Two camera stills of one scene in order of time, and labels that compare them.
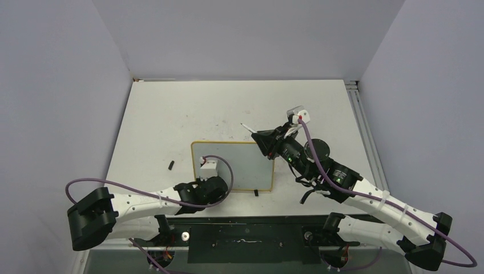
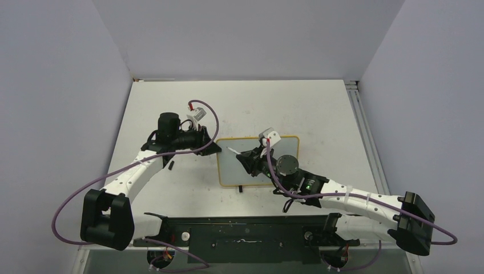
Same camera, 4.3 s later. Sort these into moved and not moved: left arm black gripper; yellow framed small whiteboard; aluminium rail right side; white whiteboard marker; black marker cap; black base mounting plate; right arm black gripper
Moved: right arm black gripper; yellow framed small whiteboard; left arm black gripper; white whiteboard marker
Not moved: aluminium rail right side; black base mounting plate; black marker cap
